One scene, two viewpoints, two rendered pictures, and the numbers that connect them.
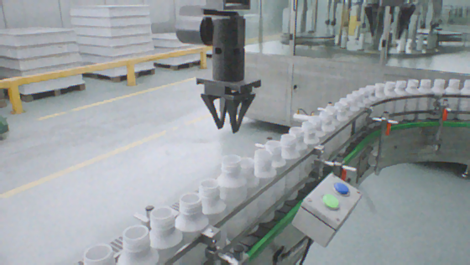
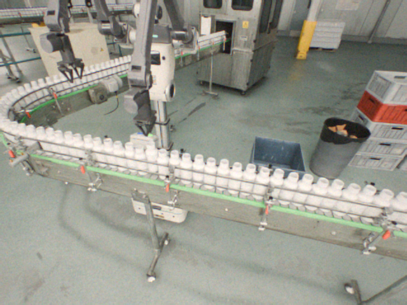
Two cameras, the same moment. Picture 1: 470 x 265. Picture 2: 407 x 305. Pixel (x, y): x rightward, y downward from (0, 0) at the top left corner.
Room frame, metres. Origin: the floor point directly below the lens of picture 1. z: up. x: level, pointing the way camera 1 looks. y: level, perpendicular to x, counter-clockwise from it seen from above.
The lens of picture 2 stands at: (0.72, 0.82, 1.77)
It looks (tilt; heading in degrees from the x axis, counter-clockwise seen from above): 38 degrees down; 248
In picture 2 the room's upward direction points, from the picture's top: 2 degrees clockwise
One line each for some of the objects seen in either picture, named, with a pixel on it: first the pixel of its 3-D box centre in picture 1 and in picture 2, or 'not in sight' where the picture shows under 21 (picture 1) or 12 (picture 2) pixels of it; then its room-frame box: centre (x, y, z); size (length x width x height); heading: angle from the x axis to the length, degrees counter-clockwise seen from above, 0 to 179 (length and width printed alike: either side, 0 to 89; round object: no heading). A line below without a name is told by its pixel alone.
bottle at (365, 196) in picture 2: not in sight; (360, 201); (-0.13, 0.55, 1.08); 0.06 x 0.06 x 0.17
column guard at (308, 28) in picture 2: not in sight; (304, 40); (-5.32, -5.08, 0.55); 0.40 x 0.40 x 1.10; 55
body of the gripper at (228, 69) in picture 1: (228, 67); (144, 110); (0.65, 0.01, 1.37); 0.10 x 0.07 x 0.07; 55
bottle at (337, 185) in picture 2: not in sight; (331, 195); (-0.04, 0.49, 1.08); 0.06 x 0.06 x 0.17
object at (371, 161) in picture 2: not in sight; (365, 152); (-2.17, -0.38, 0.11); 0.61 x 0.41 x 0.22; 150
